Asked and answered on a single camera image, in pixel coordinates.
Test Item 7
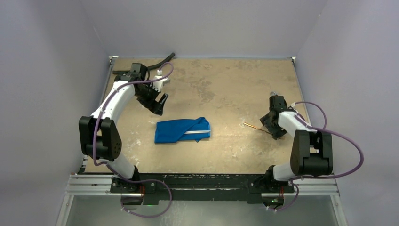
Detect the black foam tube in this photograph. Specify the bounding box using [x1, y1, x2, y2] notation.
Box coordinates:
[112, 52, 176, 75]

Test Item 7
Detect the white plastic utensil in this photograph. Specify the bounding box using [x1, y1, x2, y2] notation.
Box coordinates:
[184, 130, 210, 135]

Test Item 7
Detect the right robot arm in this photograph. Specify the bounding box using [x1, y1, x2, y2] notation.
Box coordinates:
[260, 95, 333, 192]

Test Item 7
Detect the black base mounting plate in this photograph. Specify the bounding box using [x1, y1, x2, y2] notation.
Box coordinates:
[110, 173, 294, 205]

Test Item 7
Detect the blue cloth napkin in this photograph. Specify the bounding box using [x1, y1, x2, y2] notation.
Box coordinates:
[154, 117, 211, 144]

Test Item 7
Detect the aluminium frame rail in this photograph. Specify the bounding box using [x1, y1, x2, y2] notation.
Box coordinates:
[66, 173, 339, 197]

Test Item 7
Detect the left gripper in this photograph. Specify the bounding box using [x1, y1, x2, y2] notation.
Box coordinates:
[135, 82, 168, 115]

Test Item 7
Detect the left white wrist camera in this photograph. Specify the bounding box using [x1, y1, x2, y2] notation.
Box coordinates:
[152, 78, 170, 92]

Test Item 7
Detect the brown plastic utensil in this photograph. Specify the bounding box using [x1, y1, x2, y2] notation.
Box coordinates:
[243, 122, 271, 135]

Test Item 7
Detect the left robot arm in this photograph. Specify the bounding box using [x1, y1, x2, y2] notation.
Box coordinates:
[78, 62, 171, 193]

